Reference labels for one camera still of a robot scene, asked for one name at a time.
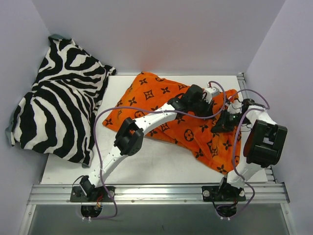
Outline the orange patterned pillowcase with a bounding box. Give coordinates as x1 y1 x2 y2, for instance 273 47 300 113
102 70 243 174

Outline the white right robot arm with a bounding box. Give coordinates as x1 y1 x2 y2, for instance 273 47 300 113
211 98 288 200

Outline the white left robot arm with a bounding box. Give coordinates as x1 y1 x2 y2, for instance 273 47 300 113
79 85 219 201

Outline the zebra print pillow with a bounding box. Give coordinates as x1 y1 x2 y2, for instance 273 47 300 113
5 34 116 168

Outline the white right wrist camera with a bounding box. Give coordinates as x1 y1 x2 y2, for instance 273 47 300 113
226 98 241 114

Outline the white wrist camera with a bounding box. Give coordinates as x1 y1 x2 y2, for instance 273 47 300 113
202 86 220 103
226 98 241 114

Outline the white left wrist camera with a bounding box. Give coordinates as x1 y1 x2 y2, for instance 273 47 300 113
202 86 220 103

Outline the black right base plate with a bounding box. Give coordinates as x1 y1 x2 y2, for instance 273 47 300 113
201 186 246 202

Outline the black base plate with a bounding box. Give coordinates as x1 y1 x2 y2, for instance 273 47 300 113
69 186 112 203
201 186 246 202

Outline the aluminium mounting rail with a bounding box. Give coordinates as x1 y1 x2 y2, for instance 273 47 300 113
27 183 290 205

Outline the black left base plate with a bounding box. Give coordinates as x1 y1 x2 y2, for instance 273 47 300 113
69 186 112 203

